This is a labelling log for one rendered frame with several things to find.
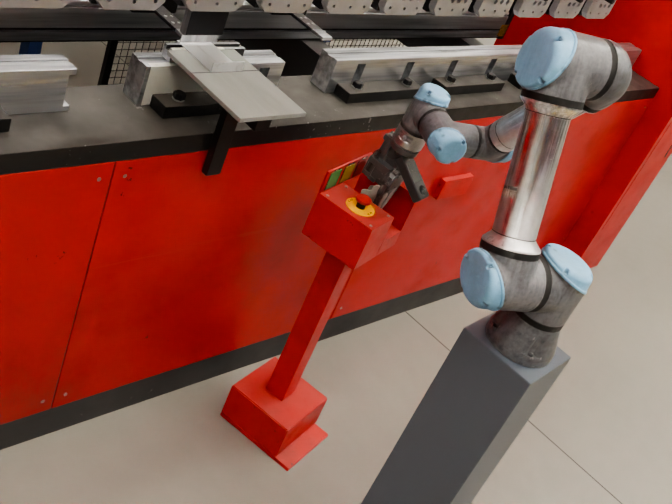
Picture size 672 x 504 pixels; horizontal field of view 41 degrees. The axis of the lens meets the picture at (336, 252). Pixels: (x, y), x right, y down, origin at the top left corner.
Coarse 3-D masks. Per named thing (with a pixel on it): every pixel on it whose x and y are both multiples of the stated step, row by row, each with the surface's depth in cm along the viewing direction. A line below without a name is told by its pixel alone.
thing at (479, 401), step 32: (480, 320) 191; (480, 352) 185; (448, 384) 193; (480, 384) 187; (512, 384) 182; (544, 384) 190; (416, 416) 201; (448, 416) 195; (480, 416) 189; (512, 416) 187; (416, 448) 203; (448, 448) 197; (480, 448) 191; (384, 480) 211; (416, 480) 205; (448, 480) 198; (480, 480) 208
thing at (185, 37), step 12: (192, 12) 186; (204, 12) 189; (216, 12) 191; (228, 12) 193; (192, 24) 188; (204, 24) 191; (216, 24) 193; (192, 36) 192; (204, 36) 194; (216, 36) 196
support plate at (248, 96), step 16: (192, 64) 186; (208, 80) 183; (224, 80) 186; (240, 80) 188; (256, 80) 191; (224, 96) 180; (240, 96) 183; (256, 96) 185; (272, 96) 188; (240, 112) 177; (256, 112) 180; (272, 112) 182; (288, 112) 185; (304, 112) 187
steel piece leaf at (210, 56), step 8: (192, 48) 192; (200, 48) 193; (208, 48) 195; (216, 48) 196; (200, 56) 190; (208, 56) 192; (216, 56) 193; (224, 56) 195; (208, 64) 189; (216, 64) 186; (224, 64) 188; (232, 64) 189; (240, 64) 191
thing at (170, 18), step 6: (168, 0) 204; (162, 6) 203; (168, 6) 205; (174, 6) 206; (138, 12) 201; (144, 12) 202; (150, 12) 203; (156, 12) 200; (162, 12) 201; (168, 12) 202; (174, 12) 207; (162, 18) 199; (168, 18) 199; (174, 18) 200; (168, 24) 198; (174, 24) 198; (180, 24) 199; (174, 30) 197; (180, 36) 196
